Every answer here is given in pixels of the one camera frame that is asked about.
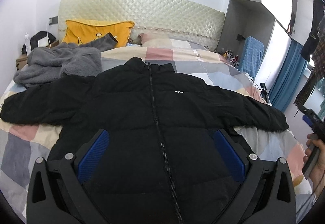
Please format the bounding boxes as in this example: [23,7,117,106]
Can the yellow cushion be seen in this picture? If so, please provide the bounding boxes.
[62,19,135,48]

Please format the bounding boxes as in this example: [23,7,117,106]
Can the dark hanging clothes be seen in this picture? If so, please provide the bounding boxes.
[294,0,324,106]

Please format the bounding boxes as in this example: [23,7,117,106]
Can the person's right hand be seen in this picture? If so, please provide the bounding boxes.
[303,133,325,199]

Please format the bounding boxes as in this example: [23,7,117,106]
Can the black tripod stand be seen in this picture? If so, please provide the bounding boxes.
[260,83,272,106]

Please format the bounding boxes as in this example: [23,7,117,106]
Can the grey wardrobe shelf unit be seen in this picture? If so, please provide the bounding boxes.
[217,0,292,88]

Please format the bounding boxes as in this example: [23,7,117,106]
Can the small items on bedside shelf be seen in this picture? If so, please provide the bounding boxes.
[220,48,239,67]

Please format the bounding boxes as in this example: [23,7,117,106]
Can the black puffer jacket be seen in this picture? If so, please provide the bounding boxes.
[1,58,288,223]

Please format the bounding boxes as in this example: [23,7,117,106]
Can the light blue towel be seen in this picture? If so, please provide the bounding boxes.
[238,36,264,79]

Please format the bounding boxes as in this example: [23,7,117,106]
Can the cream quilted headboard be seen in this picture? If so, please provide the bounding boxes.
[58,0,225,51]

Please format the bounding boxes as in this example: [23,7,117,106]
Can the wall socket panel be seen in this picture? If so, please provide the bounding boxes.
[49,16,58,25]

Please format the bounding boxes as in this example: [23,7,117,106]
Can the black bag on nightstand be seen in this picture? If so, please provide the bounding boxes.
[22,31,56,55]

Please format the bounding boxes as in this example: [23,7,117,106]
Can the blue curtain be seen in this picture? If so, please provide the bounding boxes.
[269,39,307,112]

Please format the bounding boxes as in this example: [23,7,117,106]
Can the grey fleece garment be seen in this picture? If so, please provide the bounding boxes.
[13,33,118,88]

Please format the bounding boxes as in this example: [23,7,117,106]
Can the pink beige pillow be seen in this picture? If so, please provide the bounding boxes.
[138,33,196,49]

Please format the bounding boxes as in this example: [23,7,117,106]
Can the wooden nightstand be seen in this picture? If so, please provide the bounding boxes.
[16,40,60,70]

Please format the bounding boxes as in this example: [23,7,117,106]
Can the white spray bottle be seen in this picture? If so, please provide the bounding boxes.
[25,32,31,55]

